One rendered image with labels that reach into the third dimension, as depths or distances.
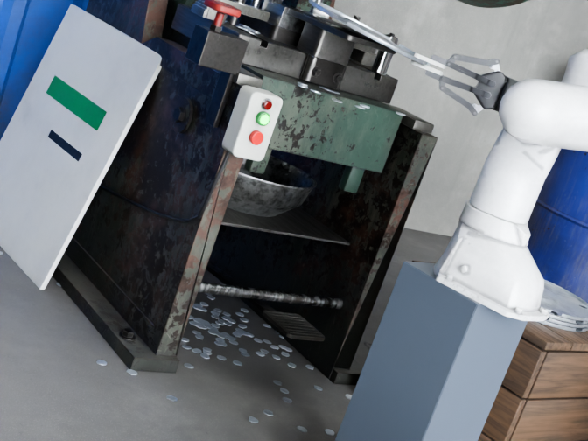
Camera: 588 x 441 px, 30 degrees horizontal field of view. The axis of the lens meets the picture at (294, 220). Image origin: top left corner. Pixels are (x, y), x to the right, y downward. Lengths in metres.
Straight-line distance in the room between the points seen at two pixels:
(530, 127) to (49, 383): 1.00
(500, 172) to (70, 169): 1.11
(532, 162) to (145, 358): 0.89
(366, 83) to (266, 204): 0.36
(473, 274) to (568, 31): 2.95
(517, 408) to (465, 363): 0.36
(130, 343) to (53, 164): 0.56
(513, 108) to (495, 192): 0.17
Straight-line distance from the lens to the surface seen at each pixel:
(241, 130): 2.14
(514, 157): 1.97
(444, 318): 1.94
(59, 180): 2.66
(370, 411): 2.05
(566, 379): 2.38
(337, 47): 2.42
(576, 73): 2.28
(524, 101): 1.85
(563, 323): 2.40
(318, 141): 2.39
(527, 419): 2.34
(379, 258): 2.53
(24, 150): 2.84
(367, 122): 2.45
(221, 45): 2.18
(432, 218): 4.63
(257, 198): 2.47
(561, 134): 1.89
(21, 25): 3.48
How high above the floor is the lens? 0.90
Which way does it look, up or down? 13 degrees down
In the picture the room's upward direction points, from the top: 20 degrees clockwise
